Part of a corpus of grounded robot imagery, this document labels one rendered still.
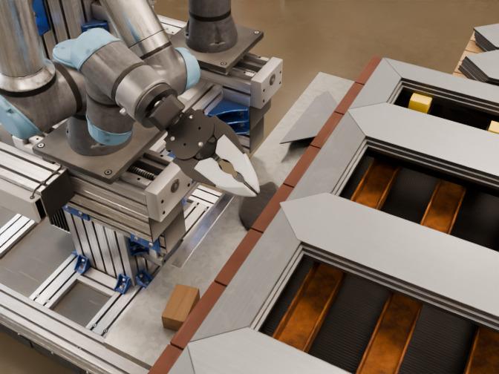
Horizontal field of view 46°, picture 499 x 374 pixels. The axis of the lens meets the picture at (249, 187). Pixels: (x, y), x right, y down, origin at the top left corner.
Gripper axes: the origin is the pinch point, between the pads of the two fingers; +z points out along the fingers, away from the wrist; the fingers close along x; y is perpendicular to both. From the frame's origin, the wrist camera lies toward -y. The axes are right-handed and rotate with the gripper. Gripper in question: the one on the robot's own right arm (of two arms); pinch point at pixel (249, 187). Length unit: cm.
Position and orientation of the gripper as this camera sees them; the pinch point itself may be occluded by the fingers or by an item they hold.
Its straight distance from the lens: 79.1
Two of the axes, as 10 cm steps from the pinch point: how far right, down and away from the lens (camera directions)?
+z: 7.2, 6.3, -2.7
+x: -6.6, 7.5, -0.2
